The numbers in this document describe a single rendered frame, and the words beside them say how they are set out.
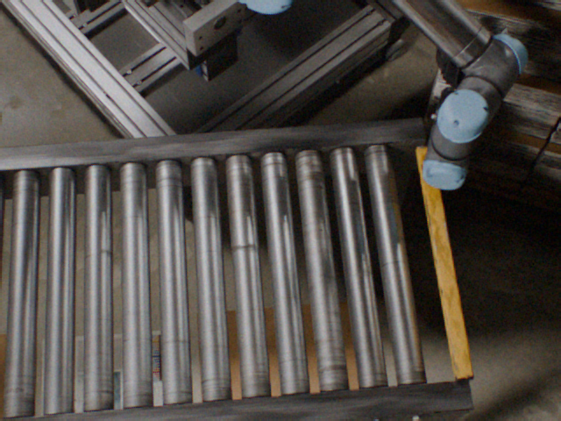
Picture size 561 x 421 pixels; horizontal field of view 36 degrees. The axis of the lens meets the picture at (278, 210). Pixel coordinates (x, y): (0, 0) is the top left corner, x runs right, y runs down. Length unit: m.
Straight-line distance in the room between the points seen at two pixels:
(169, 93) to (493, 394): 1.16
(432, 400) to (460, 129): 0.44
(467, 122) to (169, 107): 1.13
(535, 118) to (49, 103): 1.39
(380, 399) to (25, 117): 1.57
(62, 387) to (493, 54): 0.89
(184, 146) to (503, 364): 1.12
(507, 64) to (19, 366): 0.94
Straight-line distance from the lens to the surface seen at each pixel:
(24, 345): 1.53
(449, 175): 1.50
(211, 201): 1.57
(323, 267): 1.52
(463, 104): 1.42
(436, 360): 2.33
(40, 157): 1.66
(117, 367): 2.32
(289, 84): 2.37
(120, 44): 2.50
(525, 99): 2.03
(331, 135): 1.63
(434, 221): 1.55
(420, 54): 2.73
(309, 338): 2.31
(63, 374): 1.50
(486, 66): 1.50
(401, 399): 1.47
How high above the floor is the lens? 2.22
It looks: 65 degrees down
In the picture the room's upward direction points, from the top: 1 degrees clockwise
